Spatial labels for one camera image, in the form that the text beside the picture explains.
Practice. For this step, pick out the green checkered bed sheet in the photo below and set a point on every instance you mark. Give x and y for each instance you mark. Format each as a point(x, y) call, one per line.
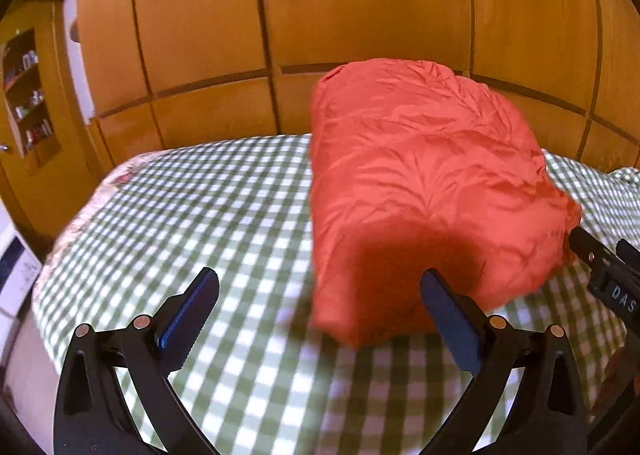
point(260, 379)

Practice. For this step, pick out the red puffer jacket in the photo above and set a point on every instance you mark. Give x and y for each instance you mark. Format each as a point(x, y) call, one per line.
point(414, 167)

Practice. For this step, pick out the wooden wardrobe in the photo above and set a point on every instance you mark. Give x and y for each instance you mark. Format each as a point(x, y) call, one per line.
point(170, 73)

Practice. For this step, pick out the white storage box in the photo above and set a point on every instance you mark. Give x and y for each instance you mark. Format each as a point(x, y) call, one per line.
point(20, 268)

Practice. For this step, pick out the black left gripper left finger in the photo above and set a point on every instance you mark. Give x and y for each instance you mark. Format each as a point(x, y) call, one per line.
point(91, 415)

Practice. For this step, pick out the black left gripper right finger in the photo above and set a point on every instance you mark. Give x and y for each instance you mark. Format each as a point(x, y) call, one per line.
point(547, 415)

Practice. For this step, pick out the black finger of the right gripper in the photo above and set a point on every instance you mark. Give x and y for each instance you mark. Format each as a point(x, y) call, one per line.
point(597, 256)

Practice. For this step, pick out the wooden shelf with bottles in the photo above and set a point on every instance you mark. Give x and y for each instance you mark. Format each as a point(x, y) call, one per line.
point(49, 169)

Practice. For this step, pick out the floral mattress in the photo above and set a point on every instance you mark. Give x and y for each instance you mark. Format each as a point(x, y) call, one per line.
point(105, 191)

